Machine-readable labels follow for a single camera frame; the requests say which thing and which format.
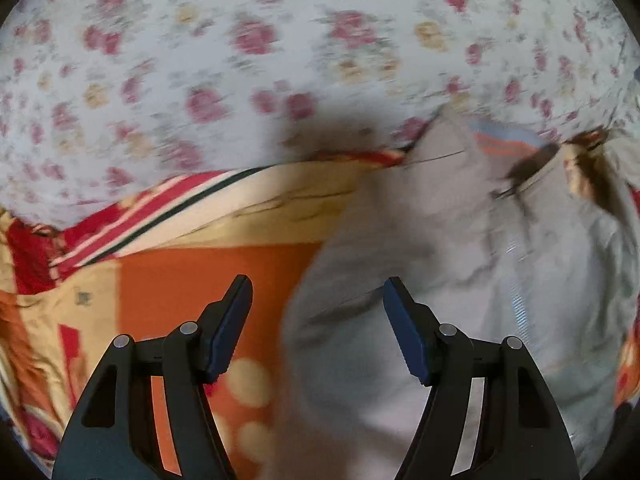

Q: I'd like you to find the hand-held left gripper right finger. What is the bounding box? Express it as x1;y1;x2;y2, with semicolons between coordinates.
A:
383;277;584;480

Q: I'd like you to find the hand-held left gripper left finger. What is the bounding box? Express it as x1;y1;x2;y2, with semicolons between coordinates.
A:
52;274;254;480

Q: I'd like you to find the grey jacket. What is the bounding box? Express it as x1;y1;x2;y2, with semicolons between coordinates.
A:
260;105;640;480

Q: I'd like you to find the orange patterned blanket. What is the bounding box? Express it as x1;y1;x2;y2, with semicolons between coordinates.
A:
0;127;640;480

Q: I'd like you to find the floral bed sheet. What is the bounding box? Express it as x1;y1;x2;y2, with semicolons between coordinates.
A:
0;0;640;233

